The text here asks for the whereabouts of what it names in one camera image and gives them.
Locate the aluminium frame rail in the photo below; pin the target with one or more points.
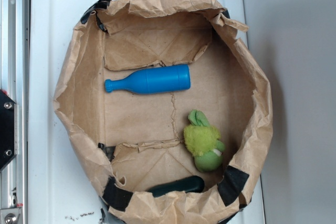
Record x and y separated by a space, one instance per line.
15 23

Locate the blue plastic toy bottle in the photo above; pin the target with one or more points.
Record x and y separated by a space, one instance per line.
153 80

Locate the brown paper bag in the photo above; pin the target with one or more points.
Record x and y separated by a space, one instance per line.
116 37

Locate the black mounting bracket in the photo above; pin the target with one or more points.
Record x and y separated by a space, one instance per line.
8 130

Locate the green plush toy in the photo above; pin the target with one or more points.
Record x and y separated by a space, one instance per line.
202 140

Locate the dark green plastic pickle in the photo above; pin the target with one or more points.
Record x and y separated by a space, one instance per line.
192 184

